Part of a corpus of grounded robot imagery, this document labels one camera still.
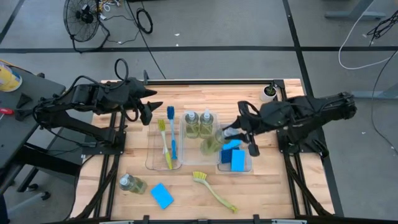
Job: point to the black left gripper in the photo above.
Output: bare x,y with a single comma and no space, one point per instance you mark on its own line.
133,90

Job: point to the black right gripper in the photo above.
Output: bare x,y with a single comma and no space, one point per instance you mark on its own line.
270,118

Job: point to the light blue sponge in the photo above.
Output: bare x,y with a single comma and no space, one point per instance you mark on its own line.
232,145
162,196
238,160

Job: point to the clear green dish soap bottle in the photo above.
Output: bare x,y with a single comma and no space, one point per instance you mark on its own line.
213,144
191,126
206,126
133,185

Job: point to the blue dish brush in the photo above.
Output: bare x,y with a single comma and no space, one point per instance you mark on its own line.
174,147

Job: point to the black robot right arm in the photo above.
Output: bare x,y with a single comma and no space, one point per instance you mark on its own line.
320,109

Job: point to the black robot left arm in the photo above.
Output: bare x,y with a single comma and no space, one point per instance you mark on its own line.
93,93

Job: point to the clear low plastic bin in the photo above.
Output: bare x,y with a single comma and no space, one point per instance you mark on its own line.
225,168

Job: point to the white pot with small plant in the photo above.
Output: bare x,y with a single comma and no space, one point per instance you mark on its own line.
268,93

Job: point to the clear tall plastic bin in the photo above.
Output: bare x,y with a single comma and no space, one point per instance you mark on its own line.
194,155

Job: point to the clear shallow plastic tray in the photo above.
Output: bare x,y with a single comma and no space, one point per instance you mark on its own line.
152,161

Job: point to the black floor fan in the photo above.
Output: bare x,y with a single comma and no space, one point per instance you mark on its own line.
82,18

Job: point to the black triangular part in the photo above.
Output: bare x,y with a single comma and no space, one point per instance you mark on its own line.
23,114
23,101

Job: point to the black side table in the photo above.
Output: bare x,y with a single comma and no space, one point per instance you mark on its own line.
18,140

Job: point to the yellow and white roll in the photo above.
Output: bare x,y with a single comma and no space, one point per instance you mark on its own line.
9,79

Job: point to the grey desk foot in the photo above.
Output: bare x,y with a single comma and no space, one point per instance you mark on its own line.
354,14

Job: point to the grey clamp bracket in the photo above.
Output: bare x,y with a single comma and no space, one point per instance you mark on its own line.
145,76

